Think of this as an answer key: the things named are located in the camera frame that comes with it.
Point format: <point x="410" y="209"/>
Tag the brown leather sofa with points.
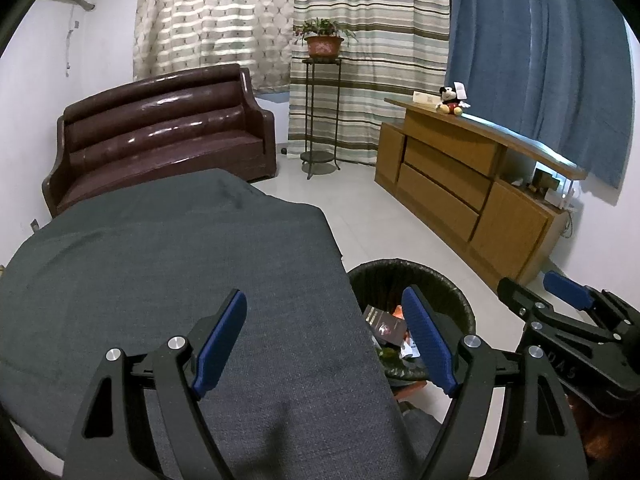
<point x="160" y="150"/>

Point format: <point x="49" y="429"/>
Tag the black trash bin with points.
<point x="380" y="280"/>

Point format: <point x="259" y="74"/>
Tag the beige patterned curtain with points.
<point x="215" y="20"/>

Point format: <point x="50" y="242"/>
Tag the person's right forearm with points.
<point x="600" y="435"/>

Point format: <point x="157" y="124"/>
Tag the black metal plant stand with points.
<point x="318" y="157"/>

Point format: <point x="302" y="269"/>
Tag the blue curtain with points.
<point x="540" y="60"/>

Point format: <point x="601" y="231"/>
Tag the mouse plush toy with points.
<point x="451" y="100"/>

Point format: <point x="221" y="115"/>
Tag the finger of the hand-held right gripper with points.
<point x="520" y="297"/>
<point x="570" y="290"/>

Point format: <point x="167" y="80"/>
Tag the white flat box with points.
<point x="425" y="100"/>

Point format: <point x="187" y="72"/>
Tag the wooden cabinet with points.
<point x="440" y="190"/>

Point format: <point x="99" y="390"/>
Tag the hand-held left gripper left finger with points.
<point x="220" y="345"/>

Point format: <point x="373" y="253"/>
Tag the potted plant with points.
<point x="324" y="45"/>

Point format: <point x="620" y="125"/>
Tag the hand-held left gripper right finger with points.
<point x="430" y="345"/>

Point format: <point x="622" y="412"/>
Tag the small items on cabinet shelf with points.
<point x="547" y="182"/>

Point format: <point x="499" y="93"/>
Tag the black box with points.
<point x="385" y="327"/>

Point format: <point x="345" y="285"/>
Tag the striped curtain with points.
<point x="380" y="85"/>

